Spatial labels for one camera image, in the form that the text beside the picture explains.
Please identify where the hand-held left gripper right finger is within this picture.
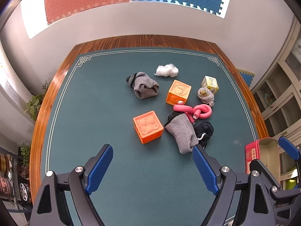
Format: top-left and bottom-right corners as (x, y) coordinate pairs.
(192, 145), (277, 226)

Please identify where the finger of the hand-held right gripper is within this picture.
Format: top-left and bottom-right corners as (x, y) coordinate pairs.
(250, 160), (301, 205)
(278, 136), (301, 162)

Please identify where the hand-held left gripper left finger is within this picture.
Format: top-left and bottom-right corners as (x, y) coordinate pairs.
(30, 144), (113, 226)

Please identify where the red tin container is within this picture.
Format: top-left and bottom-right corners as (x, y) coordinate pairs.
(245, 137), (281, 175)

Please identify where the grey sock black cuff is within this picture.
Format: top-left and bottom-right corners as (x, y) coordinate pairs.
(165, 111), (199, 154)

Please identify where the bent pink foam curler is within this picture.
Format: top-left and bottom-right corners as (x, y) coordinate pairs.
(173, 104), (197, 125)

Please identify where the orange bear toy cube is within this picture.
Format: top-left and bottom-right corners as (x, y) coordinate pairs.
(133, 111), (164, 145)

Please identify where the orange clock toy cube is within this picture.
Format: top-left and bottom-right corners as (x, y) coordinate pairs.
(166, 79), (192, 105)

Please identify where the grey sock striped dark cuff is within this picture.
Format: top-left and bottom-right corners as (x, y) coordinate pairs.
(126, 72), (160, 100)

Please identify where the knotted pink foam curler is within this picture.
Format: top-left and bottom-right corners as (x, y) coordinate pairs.
(192, 103), (212, 120)

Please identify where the beige glass-door cabinet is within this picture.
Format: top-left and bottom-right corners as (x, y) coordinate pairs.
(250, 16), (301, 191)

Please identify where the green table mat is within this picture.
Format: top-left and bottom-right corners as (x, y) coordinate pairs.
(41, 48), (259, 226)

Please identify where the beige patterned sock ball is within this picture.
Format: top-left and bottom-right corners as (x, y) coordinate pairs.
(197, 87), (215, 107)

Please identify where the potted green plant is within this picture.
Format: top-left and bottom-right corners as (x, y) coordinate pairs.
(24, 80), (51, 121)
(18, 143), (32, 180)

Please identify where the blue foam mat yellow edge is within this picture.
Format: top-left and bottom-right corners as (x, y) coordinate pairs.
(236, 68), (255, 86)

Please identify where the dark display shelf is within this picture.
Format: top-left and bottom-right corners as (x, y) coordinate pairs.
(0, 146), (34, 209)

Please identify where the small yellow box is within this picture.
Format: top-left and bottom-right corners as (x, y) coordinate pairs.
(201, 76), (220, 94)

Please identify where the white plastic wad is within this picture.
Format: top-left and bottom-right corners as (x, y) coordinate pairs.
(154, 64), (179, 78)

